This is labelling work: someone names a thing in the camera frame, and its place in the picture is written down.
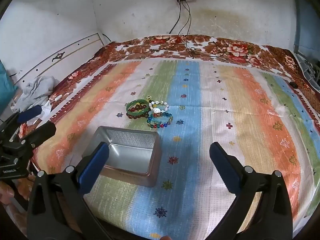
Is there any grey crumpled cloth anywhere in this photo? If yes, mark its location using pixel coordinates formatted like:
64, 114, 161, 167
12, 75, 57, 113

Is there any white and yellow bead bracelet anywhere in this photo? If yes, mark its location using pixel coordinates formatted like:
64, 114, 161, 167
148, 100, 169, 113

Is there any light blue bead bracelet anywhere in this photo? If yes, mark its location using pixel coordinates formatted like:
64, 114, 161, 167
148, 107, 169, 121

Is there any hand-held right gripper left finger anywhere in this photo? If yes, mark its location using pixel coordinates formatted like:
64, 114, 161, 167
27, 142, 118, 240

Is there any green jade bangle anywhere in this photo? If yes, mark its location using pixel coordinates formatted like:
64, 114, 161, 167
126, 99, 151, 115

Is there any white bed headboard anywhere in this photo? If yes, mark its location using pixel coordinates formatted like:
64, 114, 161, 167
0, 32, 104, 105

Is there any white crumpled tissue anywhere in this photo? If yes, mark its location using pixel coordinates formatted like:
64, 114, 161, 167
26, 100, 53, 126

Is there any red bead bracelet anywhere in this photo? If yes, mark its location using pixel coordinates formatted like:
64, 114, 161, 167
126, 104, 151, 121

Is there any rectangular metal tin box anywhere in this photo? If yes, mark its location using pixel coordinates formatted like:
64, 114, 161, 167
84, 126, 161, 188

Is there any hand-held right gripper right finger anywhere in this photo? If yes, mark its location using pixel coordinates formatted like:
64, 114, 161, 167
209, 142, 293, 240

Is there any striped colourful mat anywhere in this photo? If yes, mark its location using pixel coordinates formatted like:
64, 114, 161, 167
32, 58, 320, 240

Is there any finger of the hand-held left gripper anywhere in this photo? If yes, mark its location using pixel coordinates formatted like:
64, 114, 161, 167
0, 105, 42, 137
21, 122, 57, 156

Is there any blue curtain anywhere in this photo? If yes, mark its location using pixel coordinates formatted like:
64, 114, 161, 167
294, 0, 320, 53

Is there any teal cloth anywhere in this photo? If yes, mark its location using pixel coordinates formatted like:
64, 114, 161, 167
0, 61, 18, 121

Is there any black power cable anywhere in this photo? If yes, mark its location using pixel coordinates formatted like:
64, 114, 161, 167
178, 1, 226, 58
169, 1, 182, 34

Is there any brown floral blanket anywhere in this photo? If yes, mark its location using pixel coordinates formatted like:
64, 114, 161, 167
0, 34, 320, 230

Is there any multicolour glass bead bracelet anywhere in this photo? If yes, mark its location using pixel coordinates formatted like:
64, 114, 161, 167
146, 113, 174, 130

